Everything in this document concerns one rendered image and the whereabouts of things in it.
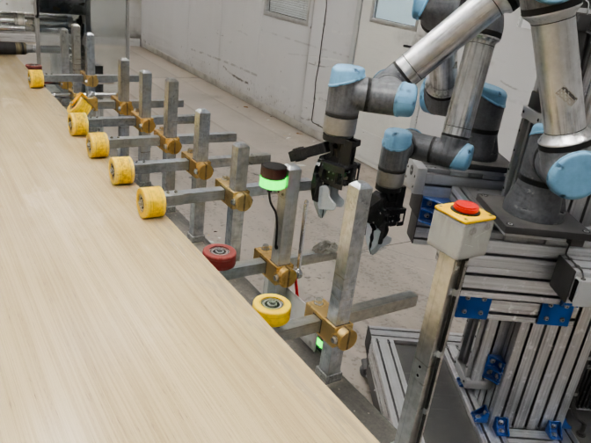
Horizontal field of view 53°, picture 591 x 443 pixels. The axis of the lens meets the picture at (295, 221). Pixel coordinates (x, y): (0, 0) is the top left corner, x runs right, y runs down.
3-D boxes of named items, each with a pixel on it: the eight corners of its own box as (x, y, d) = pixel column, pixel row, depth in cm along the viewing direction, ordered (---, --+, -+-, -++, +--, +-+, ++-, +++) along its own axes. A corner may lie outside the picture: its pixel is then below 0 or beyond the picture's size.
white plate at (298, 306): (263, 298, 163) (266, 266, 159) (316, 352, 144) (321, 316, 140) (261, 299, 163) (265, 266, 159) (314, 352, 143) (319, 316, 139)
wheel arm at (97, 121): (204, 120, 239) (205, 112, 237) (207, 123, 236) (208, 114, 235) (75, 125, 212) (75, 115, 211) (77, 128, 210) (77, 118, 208)
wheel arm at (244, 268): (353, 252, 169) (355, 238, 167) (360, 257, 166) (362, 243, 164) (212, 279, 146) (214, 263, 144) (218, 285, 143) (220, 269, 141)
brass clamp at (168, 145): (168, 141, 210) (168, 128, 208) (183, 154, 200) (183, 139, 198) (151, 142, 207) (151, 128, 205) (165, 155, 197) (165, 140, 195)
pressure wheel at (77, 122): (90, 132, 209) (85, 137, 216) (86, 109, 209) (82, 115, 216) (72, 132, 206) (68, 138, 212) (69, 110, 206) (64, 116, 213)
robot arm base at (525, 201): (548, 204, 160) (559, 169, 156) (574, 227, 146) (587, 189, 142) (493, 199, 159) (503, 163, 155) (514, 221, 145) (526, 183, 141)
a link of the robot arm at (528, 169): (559, 171, 154) (576, 120, 148) (578, 189, 141) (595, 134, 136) (513, 165, 154) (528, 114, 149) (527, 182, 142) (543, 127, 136)
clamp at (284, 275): (268, 261, 158) (271, 244, 156) (295, 286, 147) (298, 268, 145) (250, 265, 155) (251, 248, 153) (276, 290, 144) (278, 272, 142)
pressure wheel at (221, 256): (224, 279, 151) (227, 239, 146) (238, 295, 145) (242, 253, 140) (194, 286, 146) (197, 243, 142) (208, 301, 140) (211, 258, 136)
